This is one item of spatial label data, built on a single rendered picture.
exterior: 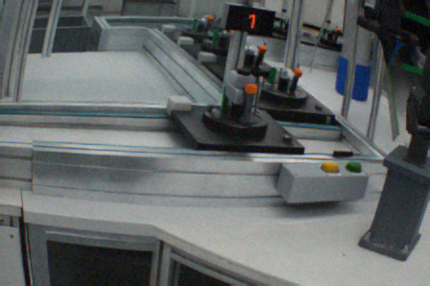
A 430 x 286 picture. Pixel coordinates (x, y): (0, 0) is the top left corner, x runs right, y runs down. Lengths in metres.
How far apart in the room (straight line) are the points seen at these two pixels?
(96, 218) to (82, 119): 0.35
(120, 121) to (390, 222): 0.69
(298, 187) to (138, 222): 0.32
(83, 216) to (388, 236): 0.62
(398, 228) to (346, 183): 0.22
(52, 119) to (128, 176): 0.31
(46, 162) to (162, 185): 0.26
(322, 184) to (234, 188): 0.18
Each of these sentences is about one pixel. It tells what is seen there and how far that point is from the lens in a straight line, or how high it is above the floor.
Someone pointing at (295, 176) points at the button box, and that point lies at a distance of 1.34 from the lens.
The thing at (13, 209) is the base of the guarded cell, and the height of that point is 0.85.
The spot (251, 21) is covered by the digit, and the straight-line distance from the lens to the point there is 1.57.
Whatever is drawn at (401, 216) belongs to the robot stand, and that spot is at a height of 0.95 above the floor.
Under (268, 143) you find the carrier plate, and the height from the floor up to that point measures 0.97.
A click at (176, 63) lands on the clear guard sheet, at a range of 1.60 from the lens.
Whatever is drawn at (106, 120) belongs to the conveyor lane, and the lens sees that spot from 1.54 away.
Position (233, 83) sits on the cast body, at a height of 1.06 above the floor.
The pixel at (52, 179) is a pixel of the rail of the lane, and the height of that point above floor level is 0.90.
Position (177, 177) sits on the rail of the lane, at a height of 0.92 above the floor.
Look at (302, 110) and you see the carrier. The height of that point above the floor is 0.97.
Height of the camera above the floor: 1.43
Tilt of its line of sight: 19 degrees down
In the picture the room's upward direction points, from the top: 10 degrees clockwise
